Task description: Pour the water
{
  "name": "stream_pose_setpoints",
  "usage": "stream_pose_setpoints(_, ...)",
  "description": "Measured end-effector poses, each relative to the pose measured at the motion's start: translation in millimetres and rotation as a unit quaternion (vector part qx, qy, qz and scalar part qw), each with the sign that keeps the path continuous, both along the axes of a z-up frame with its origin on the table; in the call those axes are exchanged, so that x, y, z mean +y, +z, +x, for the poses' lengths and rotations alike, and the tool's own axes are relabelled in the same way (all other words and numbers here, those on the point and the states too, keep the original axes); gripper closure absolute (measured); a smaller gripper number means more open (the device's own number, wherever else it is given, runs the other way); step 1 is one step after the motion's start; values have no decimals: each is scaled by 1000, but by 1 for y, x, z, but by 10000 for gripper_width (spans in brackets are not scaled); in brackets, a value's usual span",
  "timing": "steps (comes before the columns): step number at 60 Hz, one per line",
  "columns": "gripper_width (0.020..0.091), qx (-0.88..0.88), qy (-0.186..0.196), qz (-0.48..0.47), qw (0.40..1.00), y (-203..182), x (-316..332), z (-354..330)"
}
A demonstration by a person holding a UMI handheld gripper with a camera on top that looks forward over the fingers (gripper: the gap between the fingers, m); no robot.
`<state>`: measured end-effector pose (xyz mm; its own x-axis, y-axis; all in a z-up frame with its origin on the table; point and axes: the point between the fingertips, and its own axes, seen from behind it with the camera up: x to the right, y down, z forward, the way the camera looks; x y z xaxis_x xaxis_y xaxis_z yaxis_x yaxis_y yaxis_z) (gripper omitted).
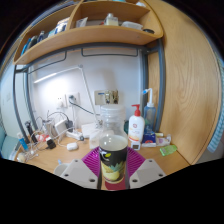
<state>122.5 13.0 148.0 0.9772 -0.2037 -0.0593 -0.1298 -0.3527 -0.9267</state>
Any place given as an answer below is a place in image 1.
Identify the white pump bottle, red pump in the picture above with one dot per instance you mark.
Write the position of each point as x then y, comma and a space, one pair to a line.
136, 128

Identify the clear bottle with pineapple label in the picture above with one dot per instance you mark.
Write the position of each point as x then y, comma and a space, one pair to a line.
113, 156

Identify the white paper bag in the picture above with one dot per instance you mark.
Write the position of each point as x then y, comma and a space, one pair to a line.
95, 138

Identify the brown tree figure toy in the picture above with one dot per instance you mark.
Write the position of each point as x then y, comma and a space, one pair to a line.
111, 96

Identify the white desk lamp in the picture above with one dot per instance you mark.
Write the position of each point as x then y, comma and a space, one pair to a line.
86, 86

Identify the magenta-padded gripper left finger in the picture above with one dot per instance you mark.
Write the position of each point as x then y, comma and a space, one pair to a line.
78, 171

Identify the green plastic pouch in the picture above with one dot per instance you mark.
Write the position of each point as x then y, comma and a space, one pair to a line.
168, 150

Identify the black electric shaver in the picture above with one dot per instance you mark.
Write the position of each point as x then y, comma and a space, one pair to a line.
30, 131

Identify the white power adapter block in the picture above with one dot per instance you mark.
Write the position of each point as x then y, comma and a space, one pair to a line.
61, 127

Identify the small black charger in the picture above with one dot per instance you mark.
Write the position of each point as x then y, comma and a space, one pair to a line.
51, 144

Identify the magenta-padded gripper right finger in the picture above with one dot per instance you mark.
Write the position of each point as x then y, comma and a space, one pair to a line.
148, 171

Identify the small blue box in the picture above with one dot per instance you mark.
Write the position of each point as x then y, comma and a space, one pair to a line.
149, 138

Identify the white power strip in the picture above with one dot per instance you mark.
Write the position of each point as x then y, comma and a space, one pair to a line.
75, 135

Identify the wooden shelf unit with items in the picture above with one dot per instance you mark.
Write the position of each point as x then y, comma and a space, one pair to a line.
93, 35

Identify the clear squeeze bottle, blue cap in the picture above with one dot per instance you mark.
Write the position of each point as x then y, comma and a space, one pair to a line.
150, 115

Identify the light blue bed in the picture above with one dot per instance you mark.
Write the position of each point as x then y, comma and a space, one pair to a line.
6, 145

